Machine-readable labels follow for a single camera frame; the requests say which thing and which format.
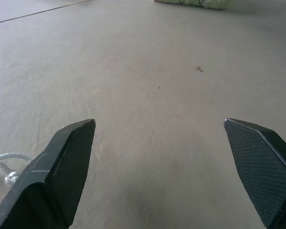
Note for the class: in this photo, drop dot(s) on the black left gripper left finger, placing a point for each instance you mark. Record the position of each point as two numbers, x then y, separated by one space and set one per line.
50 181

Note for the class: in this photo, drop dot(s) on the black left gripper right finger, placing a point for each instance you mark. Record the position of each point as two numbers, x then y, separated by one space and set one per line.
262 171

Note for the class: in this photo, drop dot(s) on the yellow-green cloth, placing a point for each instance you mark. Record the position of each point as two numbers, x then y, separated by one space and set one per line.
193 2

